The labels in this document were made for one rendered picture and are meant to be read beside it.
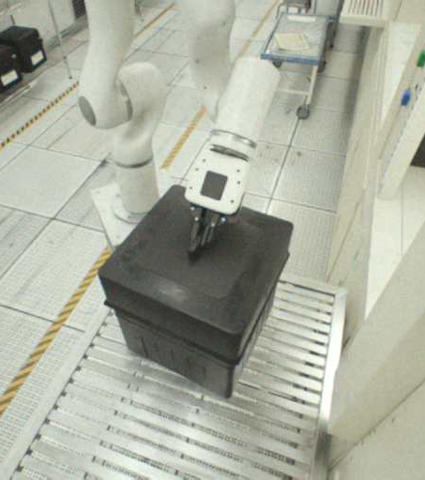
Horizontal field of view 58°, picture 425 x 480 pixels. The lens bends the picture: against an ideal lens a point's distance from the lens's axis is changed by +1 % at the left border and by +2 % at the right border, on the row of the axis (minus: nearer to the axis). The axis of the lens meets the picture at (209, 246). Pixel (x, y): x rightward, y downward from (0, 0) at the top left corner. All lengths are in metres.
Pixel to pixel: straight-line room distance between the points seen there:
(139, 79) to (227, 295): 0.60
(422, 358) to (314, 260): 1.67
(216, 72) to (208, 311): 0.45
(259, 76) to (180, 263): 0.35
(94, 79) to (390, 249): 0.82
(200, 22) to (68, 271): 1.66
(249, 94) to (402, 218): 0.64
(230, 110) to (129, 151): 0.45
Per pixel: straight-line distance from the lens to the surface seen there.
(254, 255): 0.71
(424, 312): 0.43
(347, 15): 2.77
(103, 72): 0.96
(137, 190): 1.15
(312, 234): 2.27
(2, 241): 2.45
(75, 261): 2.18
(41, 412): 0.95
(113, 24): 0.93
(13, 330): 2.04
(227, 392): 0.86
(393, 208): 1.19
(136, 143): 1.08
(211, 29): 0.70
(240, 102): 0.69
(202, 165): 0.70
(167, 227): 0.76
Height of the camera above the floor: 1.60
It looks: 49 degrees down
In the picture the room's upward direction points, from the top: straight up
